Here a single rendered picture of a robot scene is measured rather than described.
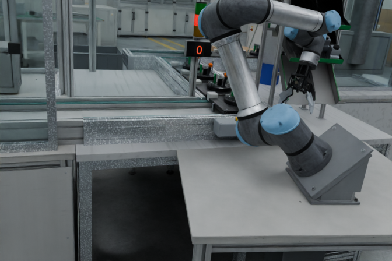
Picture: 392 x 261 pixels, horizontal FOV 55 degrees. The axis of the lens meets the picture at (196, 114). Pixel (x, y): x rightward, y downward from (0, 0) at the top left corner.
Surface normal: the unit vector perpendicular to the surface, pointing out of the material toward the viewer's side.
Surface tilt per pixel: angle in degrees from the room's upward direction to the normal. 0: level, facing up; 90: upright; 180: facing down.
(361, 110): 90
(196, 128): 90
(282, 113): 41
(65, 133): 90
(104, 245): 0
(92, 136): 90
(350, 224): 0
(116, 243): 0
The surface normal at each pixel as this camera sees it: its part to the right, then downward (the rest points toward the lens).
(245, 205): 0.08, -0.94
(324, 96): 0.15, -0.43
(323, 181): -0.64, -0.70
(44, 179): 0.30, 0.33
